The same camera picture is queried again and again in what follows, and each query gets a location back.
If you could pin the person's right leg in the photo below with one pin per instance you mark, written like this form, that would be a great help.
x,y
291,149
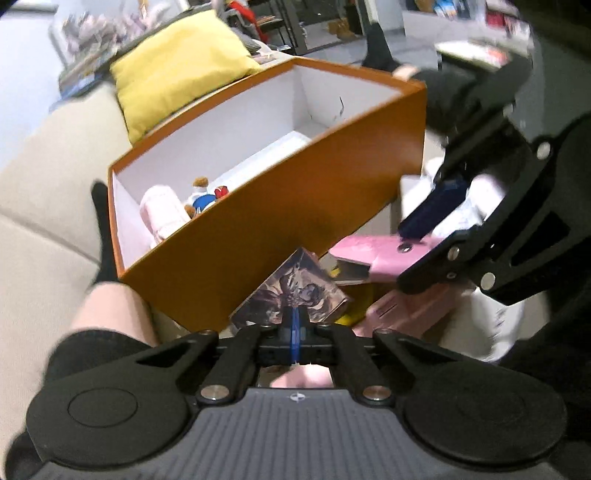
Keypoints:
x,y
378,50

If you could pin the white crumpled bag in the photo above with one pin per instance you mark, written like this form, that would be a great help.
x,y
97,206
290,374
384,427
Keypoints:
x,y
485,323

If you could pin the bear plush toy blue outfit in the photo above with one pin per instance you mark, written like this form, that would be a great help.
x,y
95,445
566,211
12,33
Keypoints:
x,y
203,198

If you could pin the orange storage box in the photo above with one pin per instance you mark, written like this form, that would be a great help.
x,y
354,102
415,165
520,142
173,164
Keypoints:
x,y
277,230

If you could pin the person's leg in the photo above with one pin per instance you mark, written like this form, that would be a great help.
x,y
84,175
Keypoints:
x,y
378,50
106,304

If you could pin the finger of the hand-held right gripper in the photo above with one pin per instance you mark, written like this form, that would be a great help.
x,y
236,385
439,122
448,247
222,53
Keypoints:
x,y
443,263
431,210

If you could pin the person's left leg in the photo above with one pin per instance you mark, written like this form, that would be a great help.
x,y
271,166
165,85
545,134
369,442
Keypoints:
x,y
106,304

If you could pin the dark printed card box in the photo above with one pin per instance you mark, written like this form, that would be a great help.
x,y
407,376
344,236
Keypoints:
x,y
295,286

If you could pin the yellow cushion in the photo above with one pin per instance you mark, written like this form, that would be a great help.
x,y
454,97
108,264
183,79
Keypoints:
x,y
180,64

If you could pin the pink wallet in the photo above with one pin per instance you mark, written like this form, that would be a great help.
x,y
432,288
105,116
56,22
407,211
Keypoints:
x,y
369,254

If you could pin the person's black garment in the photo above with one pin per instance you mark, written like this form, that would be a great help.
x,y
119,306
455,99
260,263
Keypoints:
x,y
568,350

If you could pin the beige sofa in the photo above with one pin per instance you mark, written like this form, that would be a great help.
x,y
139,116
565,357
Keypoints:
x,y
37,207

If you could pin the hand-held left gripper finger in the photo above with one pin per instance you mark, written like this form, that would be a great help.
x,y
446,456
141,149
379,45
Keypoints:
x,y
288,337
299,337

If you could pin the cluttered shelf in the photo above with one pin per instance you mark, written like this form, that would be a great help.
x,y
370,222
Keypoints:
x,y
87,41

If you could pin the pale pink soft pouch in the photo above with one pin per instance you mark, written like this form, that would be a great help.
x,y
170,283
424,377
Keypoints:
x,y
161,212

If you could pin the pink plastic case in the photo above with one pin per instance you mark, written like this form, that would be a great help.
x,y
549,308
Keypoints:
x,y
406,307

